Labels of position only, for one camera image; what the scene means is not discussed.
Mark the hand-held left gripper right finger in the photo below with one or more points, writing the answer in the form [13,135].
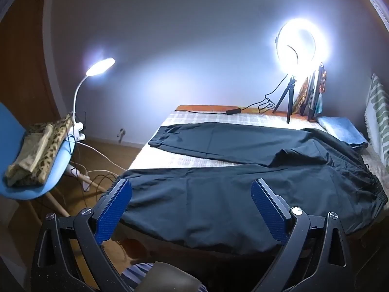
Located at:
[270,213]

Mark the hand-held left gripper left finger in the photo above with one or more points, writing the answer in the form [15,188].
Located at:
[112,210]

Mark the green striped white cloth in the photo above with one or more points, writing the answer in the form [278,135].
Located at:
[378,106]

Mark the orange patterned cloth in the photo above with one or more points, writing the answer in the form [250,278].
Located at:
[303,97]

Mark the blue folded towel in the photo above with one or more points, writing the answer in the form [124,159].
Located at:
[340,130]

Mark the white gooseneck clip lamp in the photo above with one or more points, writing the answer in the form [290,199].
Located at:
[100,65]

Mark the orange wooden bed frame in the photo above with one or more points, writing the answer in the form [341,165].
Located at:
[197,108]

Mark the leopard print cloth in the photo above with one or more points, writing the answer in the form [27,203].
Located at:
[56,137]

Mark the black tripod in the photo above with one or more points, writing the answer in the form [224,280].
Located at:
[292,88]

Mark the person's striped clothing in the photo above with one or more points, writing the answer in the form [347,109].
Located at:
[136,276]

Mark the beige plaid blanket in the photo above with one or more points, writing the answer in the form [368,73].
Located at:
[170,161]

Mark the books leaning on wall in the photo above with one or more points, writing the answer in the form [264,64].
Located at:
[316,91]

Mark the wooden door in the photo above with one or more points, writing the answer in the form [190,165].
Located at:
[21,51]

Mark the blue chair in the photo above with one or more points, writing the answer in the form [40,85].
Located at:
[60,170]

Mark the dark pants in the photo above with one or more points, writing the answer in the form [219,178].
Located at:
[212,206]

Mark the beige folded cloth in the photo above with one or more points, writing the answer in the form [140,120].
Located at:
[27,155]

